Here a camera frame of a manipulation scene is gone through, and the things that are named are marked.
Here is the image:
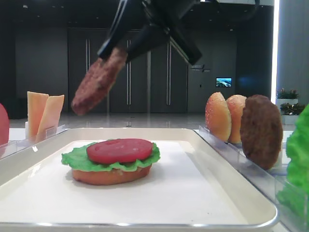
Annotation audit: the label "clear acrylic rack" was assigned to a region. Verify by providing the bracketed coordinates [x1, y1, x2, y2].
[0, 125, 67, 159]
[197, 126, 309, 232]

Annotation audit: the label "dark triple door panels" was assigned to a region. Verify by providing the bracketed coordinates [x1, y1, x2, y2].
[68, 29, 188, 113]

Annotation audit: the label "green lettuce leaf on bun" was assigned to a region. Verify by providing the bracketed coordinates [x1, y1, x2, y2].
[61, 142, 160, 172]

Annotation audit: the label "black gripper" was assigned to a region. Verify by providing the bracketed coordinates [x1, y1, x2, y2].
[98, 0, 202, 63]

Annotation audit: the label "orange cheese slice right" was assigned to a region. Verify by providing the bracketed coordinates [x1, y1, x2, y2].
[36, 95, 65, 142]

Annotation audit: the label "green lettuce in rack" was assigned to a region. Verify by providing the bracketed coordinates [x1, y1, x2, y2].
[277, 106, 309, 216]

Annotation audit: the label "orange cheese slice left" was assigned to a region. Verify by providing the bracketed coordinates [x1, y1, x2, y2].
[27, 91, 49, 142]

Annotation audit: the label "orange cheese slice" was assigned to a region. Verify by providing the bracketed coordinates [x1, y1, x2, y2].
[36, 95, 65, 142]
[27, 91, 49, 142]

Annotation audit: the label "white rectangular tray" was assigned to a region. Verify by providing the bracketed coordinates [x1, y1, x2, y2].
[0, 128, 279, 232]

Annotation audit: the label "small wall display screen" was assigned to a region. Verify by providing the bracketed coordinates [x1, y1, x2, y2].
[216, 78, 232, 87]

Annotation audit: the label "sesame bun top left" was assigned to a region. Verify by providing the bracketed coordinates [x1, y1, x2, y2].
[205, 92, 232, 142]

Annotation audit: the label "red tomato slice in rack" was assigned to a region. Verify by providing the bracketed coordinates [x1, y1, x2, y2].
[0, 104, 10, 145]

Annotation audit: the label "potted plant upper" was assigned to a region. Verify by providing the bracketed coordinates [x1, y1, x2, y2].
[277, 88, 299, 99]

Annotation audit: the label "bun half behind patties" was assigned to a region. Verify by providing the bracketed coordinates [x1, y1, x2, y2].
[226, 95, 246, 144]

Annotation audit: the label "potted plant lower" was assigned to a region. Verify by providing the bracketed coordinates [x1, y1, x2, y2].
[281, 103, 305, 115]

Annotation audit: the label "clear acrylic rack right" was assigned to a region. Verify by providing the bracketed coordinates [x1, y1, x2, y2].
[197, 126, 309, 232]

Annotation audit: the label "red tomato slice on burger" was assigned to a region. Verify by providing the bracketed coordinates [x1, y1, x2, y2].
[86, 138, 153, 164]

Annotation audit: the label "bottom bun half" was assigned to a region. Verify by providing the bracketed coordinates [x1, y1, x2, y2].
[72, 165, 152, 186]

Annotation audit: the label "clear acrylic rack left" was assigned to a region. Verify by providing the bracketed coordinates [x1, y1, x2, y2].
[0, 125, 67, 159]

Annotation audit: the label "potted plant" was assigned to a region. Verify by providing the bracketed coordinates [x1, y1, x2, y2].
[281, 103, 305, 115]
[277, 88, 299, 99]

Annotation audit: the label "brown meat patty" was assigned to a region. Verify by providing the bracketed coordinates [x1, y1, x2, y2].
[240, 95, 283, 170]
[71, 47, 127, 116]

